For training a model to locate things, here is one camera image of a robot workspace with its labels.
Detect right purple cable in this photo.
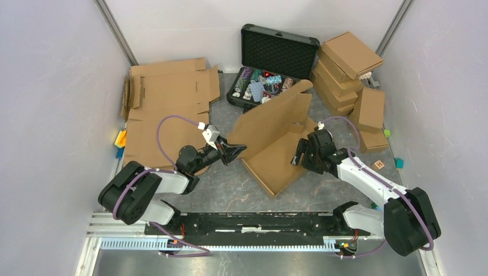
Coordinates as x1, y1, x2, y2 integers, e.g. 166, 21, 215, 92
322, 116, 436, 260

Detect flat cardboard sheet stack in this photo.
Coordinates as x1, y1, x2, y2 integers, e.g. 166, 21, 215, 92
121, 57, 220, 170

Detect wooden letter block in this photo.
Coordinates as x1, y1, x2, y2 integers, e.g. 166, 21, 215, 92
372, 160, 385, 171

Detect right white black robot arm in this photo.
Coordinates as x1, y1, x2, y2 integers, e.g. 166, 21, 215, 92
291, 128, 441, 256

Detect blue toy blocks stack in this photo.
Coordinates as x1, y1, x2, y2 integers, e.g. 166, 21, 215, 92
371, 202, 382, 211

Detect black poker chip case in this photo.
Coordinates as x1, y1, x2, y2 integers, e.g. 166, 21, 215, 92
226, 24, 320, 112

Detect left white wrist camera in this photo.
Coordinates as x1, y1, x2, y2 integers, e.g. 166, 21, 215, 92
197, 122, 220, 149

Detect low folded cardboard box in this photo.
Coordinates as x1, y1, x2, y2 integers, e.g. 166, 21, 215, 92
359, 129, 389, 154

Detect white slotted cable duct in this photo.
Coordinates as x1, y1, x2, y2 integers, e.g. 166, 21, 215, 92
100, 236, 382, 252

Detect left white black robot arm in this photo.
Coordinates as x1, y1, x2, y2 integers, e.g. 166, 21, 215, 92
98, 137, 247, 235

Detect stacked folded cardboard boxes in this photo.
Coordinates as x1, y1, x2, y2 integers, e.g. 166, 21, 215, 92
311, 49, 364, 116

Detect aluminium frame rail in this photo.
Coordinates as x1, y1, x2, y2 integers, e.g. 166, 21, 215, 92
86, 213, 146, 238

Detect teal toy cube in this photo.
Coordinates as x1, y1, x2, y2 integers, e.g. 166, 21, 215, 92
394, 158, 405, 170

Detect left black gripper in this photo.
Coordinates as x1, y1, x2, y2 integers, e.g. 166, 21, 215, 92
191, 135, 247, 174

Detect yellow orange toy block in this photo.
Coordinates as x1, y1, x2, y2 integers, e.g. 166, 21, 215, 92
114, 130, 127, 148

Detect leaning folded cardboard box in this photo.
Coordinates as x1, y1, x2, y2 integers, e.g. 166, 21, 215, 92
349, 87, 386, 133

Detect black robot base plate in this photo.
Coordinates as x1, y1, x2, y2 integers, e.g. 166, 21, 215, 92
165, 212, 354, 246

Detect white plastic connector piece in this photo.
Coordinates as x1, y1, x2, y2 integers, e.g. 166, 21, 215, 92
359, 72, 380, 90

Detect brown cardboard box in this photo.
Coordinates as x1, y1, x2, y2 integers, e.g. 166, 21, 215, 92
227, 80, 317, 198

